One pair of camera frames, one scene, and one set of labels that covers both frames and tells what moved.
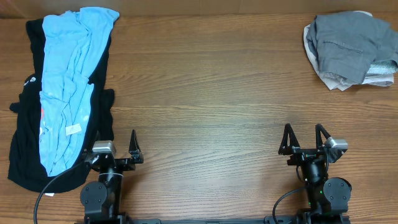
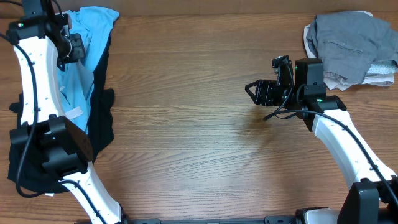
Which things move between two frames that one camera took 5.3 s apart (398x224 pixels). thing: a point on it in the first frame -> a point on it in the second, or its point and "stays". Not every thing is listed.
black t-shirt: [27, 165] stays
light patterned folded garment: [379, 66] stays
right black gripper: [301, 154] -> [263, 89]
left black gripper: [135, 154] -> [79, 51]
